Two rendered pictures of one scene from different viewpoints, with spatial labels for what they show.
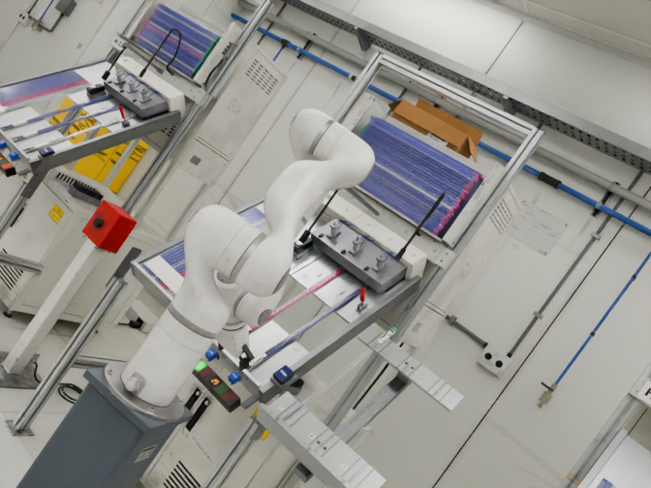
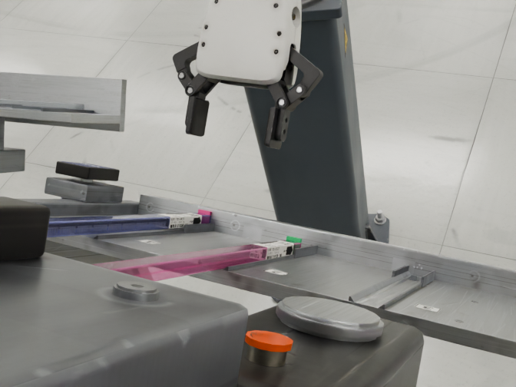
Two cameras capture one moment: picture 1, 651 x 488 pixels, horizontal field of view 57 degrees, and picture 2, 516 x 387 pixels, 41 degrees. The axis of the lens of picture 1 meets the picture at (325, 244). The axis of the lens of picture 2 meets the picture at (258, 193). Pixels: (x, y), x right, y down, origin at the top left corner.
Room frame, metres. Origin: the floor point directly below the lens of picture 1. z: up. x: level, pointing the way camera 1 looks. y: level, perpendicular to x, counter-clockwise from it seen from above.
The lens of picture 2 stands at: (2.21, 0.07, 1.23)
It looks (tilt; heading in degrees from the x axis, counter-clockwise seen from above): 45 degrees down; 184
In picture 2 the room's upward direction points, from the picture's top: 15 degrees counter-clockwise
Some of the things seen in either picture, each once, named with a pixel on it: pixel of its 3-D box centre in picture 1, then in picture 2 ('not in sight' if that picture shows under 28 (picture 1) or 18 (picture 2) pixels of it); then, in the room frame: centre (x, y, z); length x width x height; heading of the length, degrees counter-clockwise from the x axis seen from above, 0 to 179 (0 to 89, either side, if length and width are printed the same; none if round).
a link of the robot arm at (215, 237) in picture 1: (212, 265); not in sight; (1.26, 0.17, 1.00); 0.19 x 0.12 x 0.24; 87
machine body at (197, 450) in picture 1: (232, 427); not in sight; (2.41, -0.12, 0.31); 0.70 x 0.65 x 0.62; 60
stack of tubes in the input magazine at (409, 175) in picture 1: (408, 176); not in sight; (2.27, -0.11, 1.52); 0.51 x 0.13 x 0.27; 60
